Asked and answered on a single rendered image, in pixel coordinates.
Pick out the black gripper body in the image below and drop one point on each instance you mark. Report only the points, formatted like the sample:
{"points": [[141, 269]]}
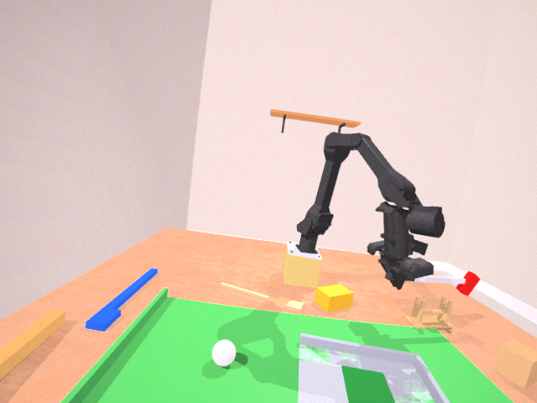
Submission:
{"points": [[395, 247]]}

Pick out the white golf ball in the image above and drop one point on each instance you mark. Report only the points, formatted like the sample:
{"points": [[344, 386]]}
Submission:
{"points": [[224, 352]]}

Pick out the green flat mat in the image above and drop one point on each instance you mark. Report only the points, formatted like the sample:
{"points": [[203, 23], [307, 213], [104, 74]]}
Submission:
{"points": [[170, 359]]}

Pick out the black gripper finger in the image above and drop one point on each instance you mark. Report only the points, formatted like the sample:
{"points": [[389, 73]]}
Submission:
{"points": [[399, 278], [386, 266]]}

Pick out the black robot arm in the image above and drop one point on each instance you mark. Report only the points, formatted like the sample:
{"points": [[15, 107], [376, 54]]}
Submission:
{"points": [[394, 187]]}

